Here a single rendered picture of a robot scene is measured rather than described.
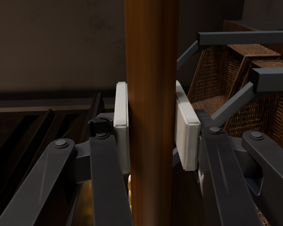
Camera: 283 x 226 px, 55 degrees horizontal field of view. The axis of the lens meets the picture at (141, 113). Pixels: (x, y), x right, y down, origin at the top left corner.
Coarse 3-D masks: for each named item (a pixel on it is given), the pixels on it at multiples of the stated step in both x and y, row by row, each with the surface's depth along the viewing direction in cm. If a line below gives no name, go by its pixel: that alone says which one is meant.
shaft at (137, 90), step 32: (128, 0) 14; (160, 0) 13; (128, 32) 15; (160, 32) 14; (128, 64) 15; (160, 64) 15; (128, 96) 16; (160, 96) 16; (160, 128) 16; (160, 160) 17; (160, 192) 19; (160, 224) 20
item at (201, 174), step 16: (208, 128) 14; (208, 144) 12; (224, 144) 12; (208, 160) 11; (224, 160) 11; (208, 176) 11; (224, 176) 10; (240, 176) 10; (208, 192) 11; (224, 192) 9; (240, 192) 9; (208, 208) 11; (224, 208) 9; (240, 208) 9; (208, 224) 11; (224, 224) 8; (240, 224) 8; (256, 224) 8
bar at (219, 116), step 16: (208, 32) 101; (224, 32) 100; (240, 32) 100; (256, 32) 99; (272, 32) 99; (192, 48) 101; (256, 80) 55; (272, 80) 55; (240, 96) 57; (256, 96) 59; (224, 112) 59; (176, 160) 64
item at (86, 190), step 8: (96, 104) 155; (96, 112) 145; (104, 112) 171; (88, 136) 123; (80, 184) 93; (88, 184) 104; (80, 192) 91; (88, 192) 102; (80, 200) 90; (88, 200) 100; (72, 208) 83; (80, 208) 88; (88, 208) 98; (72, 216) 80; (80, 216) 87; (88, 216) 96; (72, 224) 78; (80, 224) 86; (88, 224) 95
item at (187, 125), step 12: (180, 84) 19; (180, 96) 17; (180, 108) 16; (192, 108) 16; (180, 120) 15; (192, 120) 14; (180, 132) 16; (192, 132) 14; (180, 144) 16; (192, 144) 14; (180, 156) 16; (192, 156) 14; (192, 168) 15
